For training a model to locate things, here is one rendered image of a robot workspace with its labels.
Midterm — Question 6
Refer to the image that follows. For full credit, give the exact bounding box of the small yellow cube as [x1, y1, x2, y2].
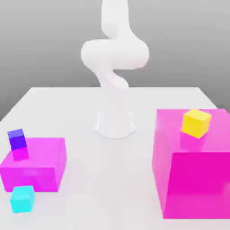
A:
[181, 109, 212, 139]

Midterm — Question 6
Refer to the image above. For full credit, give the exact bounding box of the small blue cube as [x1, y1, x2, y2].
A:
[7, 128, 27, 151]

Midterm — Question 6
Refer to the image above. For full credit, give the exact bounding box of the small cyan cube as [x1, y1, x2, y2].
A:
[9, 185, 35, 214]

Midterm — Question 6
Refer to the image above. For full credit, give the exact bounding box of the large magenta box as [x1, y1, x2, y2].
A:
[0, 137, 67, 193]

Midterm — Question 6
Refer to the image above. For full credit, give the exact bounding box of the large pink box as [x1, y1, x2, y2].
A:
[151, 108, 230, 219]

